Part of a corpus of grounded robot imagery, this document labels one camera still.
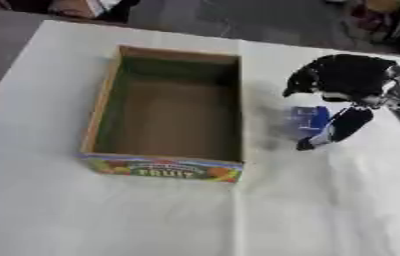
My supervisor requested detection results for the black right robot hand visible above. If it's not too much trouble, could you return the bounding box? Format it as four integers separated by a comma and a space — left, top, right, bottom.
280, 53, 400, 152

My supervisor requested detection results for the blue rectangular block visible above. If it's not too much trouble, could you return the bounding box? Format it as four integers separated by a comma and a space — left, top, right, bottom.
287, 105, 333, 138

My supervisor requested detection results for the open cardboard box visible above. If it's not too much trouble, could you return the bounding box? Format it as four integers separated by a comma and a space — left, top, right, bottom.
75, 44, 246, 184

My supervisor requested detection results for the red and yellow bag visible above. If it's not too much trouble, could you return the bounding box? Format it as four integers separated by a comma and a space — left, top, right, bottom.
341, 0, 400, 38

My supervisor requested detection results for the person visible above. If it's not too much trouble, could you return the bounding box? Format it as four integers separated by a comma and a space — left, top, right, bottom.
0, 0, 143, 24

